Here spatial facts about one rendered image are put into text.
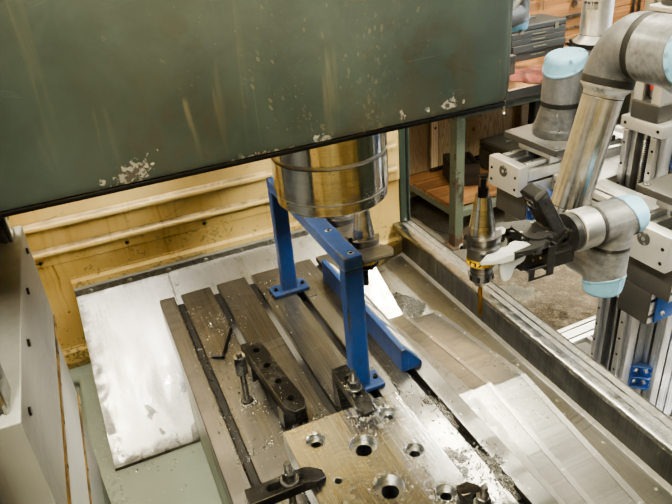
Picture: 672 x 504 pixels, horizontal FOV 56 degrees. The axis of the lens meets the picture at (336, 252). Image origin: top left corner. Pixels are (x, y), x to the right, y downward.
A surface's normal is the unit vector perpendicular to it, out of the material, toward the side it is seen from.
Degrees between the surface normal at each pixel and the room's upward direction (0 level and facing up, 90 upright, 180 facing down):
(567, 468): 8
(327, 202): 90
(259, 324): 0
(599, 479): 8
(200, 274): 24
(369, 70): 90
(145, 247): 90
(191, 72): 90
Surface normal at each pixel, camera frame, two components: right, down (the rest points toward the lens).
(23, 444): 0.40, 0.42
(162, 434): 0.10, -0.62
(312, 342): -0.07, -0.87
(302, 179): -0.39, 0.48
